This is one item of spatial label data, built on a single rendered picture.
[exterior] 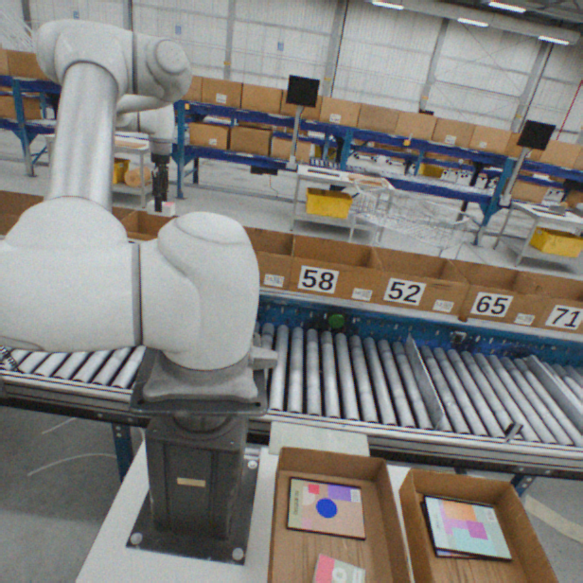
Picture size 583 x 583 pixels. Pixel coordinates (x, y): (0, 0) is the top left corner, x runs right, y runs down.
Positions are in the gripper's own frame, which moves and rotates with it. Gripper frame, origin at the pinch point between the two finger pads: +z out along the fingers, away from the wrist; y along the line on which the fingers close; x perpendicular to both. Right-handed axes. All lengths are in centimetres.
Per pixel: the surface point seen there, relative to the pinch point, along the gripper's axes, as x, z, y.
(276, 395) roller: -59, 42, -58
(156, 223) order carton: 9.8, 17.6, 20.7
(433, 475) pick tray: -102, 33, -88
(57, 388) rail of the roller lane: 10, 43, -68
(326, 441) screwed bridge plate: -75, 41, -75
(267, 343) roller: -53, 42, -30
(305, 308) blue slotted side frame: -67, 34, -11
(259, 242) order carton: -42, 19, 21
